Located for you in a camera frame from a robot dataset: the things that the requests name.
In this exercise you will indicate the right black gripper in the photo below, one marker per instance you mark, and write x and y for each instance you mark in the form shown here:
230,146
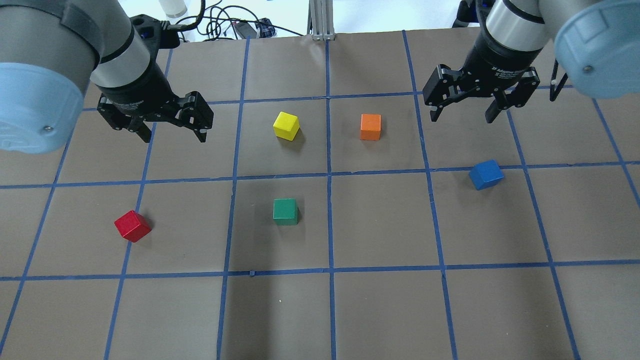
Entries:
492,64

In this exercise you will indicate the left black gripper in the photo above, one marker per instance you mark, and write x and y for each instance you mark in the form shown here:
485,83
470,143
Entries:
141,89

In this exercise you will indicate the red wooden block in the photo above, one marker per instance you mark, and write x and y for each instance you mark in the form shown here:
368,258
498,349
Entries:
132,226

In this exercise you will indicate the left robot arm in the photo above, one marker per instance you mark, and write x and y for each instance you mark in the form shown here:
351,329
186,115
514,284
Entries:
52,50

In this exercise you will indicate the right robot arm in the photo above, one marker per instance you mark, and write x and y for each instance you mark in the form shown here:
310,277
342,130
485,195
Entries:
595,44

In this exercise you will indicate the blue wooden block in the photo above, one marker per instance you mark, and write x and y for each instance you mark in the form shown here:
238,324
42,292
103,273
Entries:
486,174

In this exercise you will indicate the orange wooden block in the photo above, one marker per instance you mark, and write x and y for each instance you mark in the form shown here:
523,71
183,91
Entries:
370,128

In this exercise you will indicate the yellow wooden block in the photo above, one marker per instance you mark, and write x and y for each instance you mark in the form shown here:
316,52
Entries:
286,126

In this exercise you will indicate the green wooden block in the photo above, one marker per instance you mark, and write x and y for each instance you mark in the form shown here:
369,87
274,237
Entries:
285,212

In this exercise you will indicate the aluminium frame post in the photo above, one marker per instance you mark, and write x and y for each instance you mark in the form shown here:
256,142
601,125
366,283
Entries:
320,23

